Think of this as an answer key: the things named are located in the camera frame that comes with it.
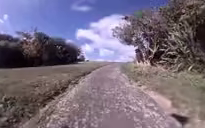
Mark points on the tall brown bushes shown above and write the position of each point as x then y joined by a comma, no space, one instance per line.
176,36

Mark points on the grass verge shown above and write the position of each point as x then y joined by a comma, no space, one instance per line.
176,85

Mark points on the grey gravel path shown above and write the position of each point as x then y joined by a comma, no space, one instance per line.
106,96

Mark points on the row of trees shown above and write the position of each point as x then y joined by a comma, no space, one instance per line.
33,50

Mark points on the brown field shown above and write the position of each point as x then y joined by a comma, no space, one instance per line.
26,81

